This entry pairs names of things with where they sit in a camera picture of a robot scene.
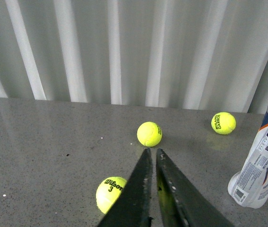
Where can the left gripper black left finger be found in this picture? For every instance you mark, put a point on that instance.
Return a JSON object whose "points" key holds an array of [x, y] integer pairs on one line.
{"points": [[131, 209]]}

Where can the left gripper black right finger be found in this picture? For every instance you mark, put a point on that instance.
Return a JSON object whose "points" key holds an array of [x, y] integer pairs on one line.
{"points": [[181, 204]]}

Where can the Wilson tennis ball can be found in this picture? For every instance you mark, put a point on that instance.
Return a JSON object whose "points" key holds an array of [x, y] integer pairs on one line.
{"points": [[249, 187]]}

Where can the Wilson 3 tennis ball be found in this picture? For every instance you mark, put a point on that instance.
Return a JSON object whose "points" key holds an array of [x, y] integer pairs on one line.
{"points": [[108, 192]]}

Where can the tennis ball with HEAD TEAM print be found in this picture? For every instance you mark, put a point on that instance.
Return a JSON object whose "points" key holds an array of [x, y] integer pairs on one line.
{"points": [[149, 134]]}

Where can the tennis ball with Roland Garros print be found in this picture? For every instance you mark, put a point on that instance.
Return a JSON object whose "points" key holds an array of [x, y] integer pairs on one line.
{"points": [[223, 123]]}

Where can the white pleated curtain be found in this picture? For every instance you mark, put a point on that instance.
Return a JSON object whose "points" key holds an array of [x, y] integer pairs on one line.
{"points": [[190, 54]]}

